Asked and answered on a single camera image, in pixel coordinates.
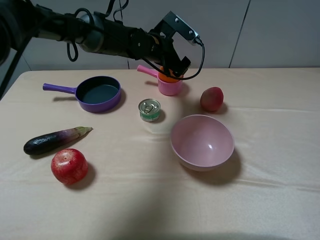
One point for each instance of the dark purple eggplant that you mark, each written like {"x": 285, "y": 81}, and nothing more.
{"x": 48, "y": 142}

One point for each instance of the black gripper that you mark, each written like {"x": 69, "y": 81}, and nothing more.
{"x": 160, "y": 50}

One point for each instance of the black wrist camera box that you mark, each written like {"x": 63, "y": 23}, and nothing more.
{"x": 172, "y": 24}

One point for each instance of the purple frying pan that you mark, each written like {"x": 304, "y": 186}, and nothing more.
{"x": 95, "y": 95}

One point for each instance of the red peach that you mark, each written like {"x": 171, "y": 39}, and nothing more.
{"x": 212, "y": 99}

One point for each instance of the orange fruit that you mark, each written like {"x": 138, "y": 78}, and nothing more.
{"x": 167, "y": 79}

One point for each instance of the red apple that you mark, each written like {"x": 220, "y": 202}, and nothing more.
{"x": 69, "y": 166}

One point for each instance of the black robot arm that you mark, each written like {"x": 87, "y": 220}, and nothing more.
{"x": 20, "y": 21}

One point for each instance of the small tin can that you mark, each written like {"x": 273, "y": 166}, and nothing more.
{"x": 149, "y": 110}

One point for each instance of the pink saucepan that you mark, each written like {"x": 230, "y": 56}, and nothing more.
{"x": 167, "y": 88}

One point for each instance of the pink bowl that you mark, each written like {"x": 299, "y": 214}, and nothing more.
{"x": 201, "y": 142}

